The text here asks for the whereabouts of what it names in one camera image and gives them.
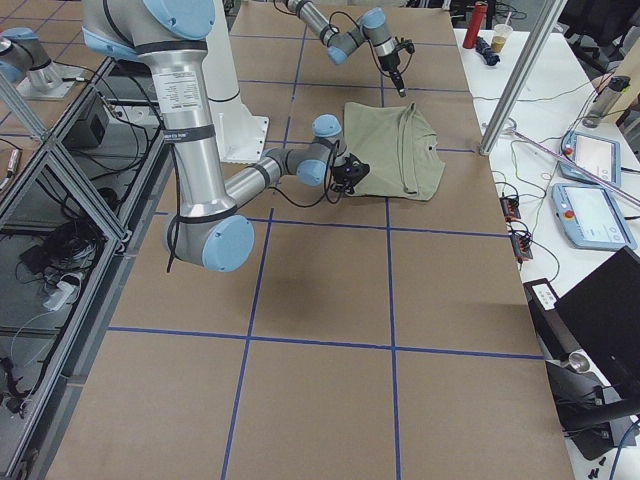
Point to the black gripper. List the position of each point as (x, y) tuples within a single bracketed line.
[(390, 65), (341, 173)]

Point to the green long-sleeve shirt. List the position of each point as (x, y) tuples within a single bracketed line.
[(399, 146)]

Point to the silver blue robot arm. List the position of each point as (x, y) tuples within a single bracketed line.
[(342, 35), (169, 37)]

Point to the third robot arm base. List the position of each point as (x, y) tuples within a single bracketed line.
[(27, 65)]

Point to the folded dark blue umbrella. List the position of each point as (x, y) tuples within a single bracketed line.
[(490, 57)]

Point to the red water bottle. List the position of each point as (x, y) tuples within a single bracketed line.
[(478, 14)]

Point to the paper coffee cup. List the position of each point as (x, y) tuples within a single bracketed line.
[(501, 33)]

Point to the white reacher grabber stick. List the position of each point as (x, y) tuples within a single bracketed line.
[(511, 130)]

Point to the upper blue teach pendant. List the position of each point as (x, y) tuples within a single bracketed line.
[(598, 155)]

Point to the blue teach pendant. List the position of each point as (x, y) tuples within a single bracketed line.
[(590, 217), (598, 155)]

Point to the lower blue teach pendant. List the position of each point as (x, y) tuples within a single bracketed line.
[(590, 217)]

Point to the black box with label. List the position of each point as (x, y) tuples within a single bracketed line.
[(541, 299)]

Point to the black monitor stand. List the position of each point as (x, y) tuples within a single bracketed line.
[(594, 416)]

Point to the aluminium frame post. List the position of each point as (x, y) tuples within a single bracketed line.
[(536, 40)]

